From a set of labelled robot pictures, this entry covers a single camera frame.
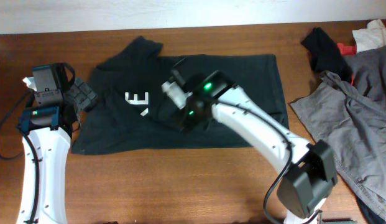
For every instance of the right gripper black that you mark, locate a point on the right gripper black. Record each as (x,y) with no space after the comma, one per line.
(181,119)

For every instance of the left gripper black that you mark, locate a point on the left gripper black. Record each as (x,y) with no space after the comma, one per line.
(82,93)

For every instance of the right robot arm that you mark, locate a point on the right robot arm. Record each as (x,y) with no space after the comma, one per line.
(306,172)

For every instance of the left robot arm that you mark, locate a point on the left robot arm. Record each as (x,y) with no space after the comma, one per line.
(46,136)

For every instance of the black garment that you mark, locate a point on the black garment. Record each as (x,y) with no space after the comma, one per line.
(325,55)

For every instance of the grey garment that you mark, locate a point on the grey garment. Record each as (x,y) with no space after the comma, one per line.
(351,118)

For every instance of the red garment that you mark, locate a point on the red garment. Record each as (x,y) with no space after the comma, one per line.
(346,50)

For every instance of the white garment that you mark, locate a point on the white garment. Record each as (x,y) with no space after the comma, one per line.
(372,37)

